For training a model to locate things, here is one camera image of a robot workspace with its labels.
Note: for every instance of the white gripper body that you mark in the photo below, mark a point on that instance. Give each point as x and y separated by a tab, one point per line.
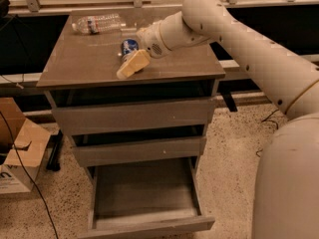
152	41

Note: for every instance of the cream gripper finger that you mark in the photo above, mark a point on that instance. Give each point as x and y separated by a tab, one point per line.
133	62

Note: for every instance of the blue pepsi can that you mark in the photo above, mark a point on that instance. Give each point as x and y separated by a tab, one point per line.
128	46

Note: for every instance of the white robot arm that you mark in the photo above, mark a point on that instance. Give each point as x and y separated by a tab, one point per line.
286	199

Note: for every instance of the grey top drawer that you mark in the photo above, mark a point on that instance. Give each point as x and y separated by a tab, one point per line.
134	116

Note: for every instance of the grey three-drawer cabinet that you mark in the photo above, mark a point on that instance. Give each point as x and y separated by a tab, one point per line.
82	71

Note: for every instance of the grey middle drawer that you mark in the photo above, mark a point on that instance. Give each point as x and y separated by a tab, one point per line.
105	154

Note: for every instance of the grey open bottom drawer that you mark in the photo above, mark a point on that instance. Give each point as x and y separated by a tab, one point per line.
143	200

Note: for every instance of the clear plastic water bottle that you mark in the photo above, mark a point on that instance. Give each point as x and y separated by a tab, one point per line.
91	25

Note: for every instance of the black stand leg left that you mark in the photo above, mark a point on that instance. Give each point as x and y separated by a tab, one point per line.
54	147

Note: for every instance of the brown cardboard box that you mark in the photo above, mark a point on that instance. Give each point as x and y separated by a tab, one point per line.
23	145

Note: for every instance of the black power adapter with cable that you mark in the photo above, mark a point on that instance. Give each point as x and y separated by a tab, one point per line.
258	153

